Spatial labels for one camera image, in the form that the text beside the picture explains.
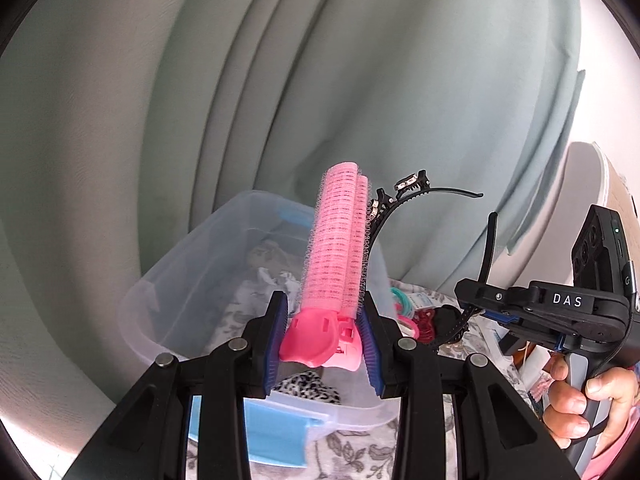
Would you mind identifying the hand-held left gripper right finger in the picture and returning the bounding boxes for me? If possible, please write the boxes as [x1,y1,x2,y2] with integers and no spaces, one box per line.
[356,296,583,480]

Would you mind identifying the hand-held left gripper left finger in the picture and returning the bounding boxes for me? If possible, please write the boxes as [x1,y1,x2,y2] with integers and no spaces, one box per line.
[62,290,290,480]

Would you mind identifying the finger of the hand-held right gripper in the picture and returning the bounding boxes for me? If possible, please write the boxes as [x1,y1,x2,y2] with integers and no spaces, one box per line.
[482,307,531,332]
[454,280,538,316]

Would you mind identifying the teal coil hair ties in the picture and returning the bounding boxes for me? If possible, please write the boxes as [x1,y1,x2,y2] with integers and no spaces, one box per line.
[390,287,418,318]

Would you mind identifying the leopard print scrunchie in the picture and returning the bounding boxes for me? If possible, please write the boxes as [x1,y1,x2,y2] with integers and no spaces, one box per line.
[272,370,346,406]

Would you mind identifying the red hair claw clip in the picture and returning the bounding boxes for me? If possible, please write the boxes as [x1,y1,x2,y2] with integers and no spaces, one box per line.
[412,310,441,346]

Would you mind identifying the clear plastic storage bin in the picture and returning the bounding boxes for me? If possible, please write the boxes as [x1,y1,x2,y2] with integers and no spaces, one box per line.
[117,190,401,468]

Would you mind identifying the pink hair roller clip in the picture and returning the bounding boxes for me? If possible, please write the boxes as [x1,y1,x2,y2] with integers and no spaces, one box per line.
[278,160,373,373]

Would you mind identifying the black headband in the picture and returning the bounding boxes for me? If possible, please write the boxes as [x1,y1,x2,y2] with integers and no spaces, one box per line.
[367,170,501,348]

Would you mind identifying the person's right hand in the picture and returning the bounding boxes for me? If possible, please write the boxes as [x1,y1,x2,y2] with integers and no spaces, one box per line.
[542,352,640,457]

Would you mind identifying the black hair scrunchie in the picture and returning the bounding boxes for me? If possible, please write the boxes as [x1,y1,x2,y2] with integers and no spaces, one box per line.
[432,307,466,336]

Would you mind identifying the pale green curtain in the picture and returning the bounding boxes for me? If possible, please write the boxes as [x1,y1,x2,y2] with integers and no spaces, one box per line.
[0,0,586,411]

